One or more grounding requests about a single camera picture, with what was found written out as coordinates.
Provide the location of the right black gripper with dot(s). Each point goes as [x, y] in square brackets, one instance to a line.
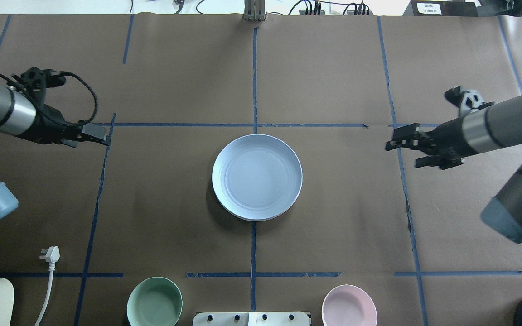
[449, 133]

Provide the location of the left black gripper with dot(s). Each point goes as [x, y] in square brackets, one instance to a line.
[49, 124]

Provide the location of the blue plate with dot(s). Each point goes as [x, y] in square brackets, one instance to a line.
[257, 177]

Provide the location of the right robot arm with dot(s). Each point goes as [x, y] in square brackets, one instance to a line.
[480, 127]

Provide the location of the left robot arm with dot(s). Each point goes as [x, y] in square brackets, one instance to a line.
[25, 115]

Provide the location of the black box on desk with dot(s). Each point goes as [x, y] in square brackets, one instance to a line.
[440, 8]

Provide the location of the pink bowl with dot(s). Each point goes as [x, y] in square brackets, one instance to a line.
[348, 305]

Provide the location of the green bowl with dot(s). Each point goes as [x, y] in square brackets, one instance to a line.
[156, 301]

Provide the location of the aluminium frame post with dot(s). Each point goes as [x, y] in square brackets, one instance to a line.
[254, 10]

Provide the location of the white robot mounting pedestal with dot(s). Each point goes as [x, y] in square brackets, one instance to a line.
[287, 318]

